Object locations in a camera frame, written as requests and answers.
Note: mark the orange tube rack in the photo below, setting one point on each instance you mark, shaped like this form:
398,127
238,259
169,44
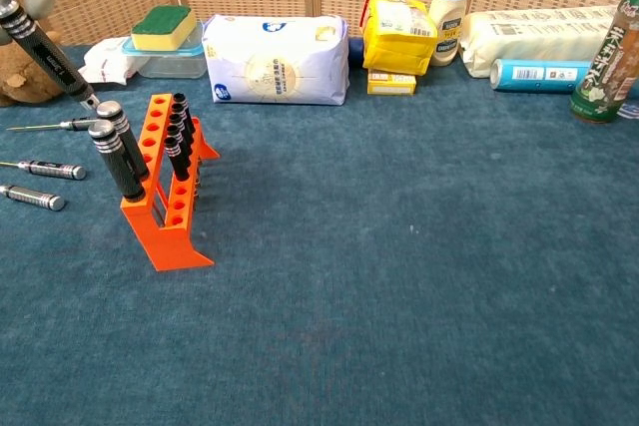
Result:
175,246

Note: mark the brown capybara plush toy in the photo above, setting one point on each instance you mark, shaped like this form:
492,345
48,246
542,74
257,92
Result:
25,77

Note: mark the pink wet wipes pack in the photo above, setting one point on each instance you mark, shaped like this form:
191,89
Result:
107,64

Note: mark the green yellow sponge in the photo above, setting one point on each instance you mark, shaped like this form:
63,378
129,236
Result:
162,29

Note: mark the clear plastic food container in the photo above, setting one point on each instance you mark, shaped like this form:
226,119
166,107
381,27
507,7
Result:
175,64

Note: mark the short black driver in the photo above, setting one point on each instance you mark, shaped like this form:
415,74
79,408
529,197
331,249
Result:
182,134
186,109
178,161
181,144
184,122

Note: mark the white blue tissue pack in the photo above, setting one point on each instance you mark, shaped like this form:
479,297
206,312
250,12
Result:
279,62

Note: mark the yellow biscuit bag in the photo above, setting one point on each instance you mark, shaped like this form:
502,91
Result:
397,32

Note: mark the small yellow box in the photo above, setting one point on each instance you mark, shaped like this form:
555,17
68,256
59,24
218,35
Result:
392,83

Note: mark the mayonnaise squeeze bottle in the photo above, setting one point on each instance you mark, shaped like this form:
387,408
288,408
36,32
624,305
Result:
449,32

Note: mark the blue felt table cover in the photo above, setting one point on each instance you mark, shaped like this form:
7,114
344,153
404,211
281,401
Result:
374,246

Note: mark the white paper towel pack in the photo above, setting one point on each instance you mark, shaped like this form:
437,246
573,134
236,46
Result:
534,37

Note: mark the blue cylindrical can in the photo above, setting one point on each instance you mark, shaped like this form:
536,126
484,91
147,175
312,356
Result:
539,76

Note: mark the green tea bottle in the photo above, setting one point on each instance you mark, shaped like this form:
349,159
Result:
606,72

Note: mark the blue label drink bottle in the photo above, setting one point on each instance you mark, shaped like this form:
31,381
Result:
630,111

